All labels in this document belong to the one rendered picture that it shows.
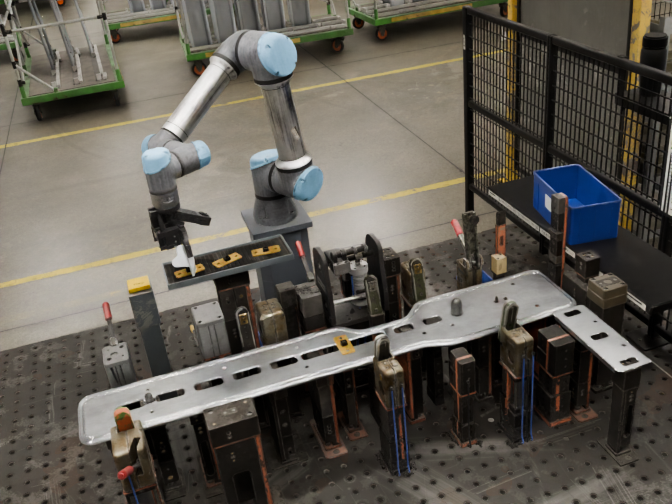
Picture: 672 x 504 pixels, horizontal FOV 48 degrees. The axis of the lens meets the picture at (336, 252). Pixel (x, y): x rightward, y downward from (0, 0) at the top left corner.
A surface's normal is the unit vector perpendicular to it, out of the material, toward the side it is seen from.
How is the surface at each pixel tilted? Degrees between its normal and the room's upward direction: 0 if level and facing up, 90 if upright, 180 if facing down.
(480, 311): 0
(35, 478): 0
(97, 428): 0
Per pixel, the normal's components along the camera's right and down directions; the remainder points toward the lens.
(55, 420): -0.10, -0.87
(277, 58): 0.70, 0.15
